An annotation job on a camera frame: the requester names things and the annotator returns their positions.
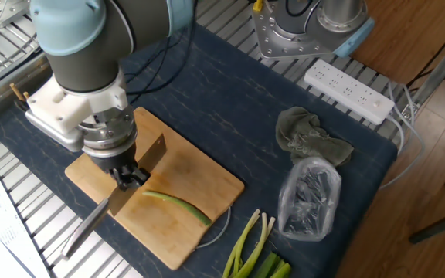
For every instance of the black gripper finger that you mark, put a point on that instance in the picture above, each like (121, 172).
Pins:
(121, 179)
(139, 175)

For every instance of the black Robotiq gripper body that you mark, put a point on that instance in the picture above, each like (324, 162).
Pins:
(118, 162)

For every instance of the steel cleaver knife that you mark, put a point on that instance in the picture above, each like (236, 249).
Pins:
(155, 152)

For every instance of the single scallion stalk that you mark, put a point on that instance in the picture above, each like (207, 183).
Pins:
(184, 204)

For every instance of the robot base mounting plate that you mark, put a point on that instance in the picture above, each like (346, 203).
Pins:
(284, 44)

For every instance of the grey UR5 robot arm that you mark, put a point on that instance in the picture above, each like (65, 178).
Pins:
(91, 50)

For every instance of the wooden cutting board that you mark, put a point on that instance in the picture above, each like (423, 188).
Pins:
(176, 239)

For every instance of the dark blue marbled mat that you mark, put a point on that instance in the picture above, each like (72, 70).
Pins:
(226, 116)

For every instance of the scallion with white stem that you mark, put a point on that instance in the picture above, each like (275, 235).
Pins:
(269, 228)
(245, 233)
(264, 228)

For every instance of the wooden dish rack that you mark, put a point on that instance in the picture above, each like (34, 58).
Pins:
(17, 92)

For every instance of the green scallion leaves bundle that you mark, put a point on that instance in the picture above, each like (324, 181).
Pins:
(270, 266)

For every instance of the clear plastic bag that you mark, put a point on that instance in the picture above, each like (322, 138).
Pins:
(309, 201)

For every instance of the grey-green rag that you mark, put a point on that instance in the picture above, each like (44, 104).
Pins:
(307, 135)

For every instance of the yellow plug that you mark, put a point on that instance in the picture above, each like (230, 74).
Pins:
(258, 4)

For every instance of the white power strip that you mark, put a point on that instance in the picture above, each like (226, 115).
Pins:
(346, 90)

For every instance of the office chair base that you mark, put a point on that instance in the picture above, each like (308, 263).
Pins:
(439, 225)

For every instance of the aluminium extrusion post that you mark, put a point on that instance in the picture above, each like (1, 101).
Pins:
(439, 73)

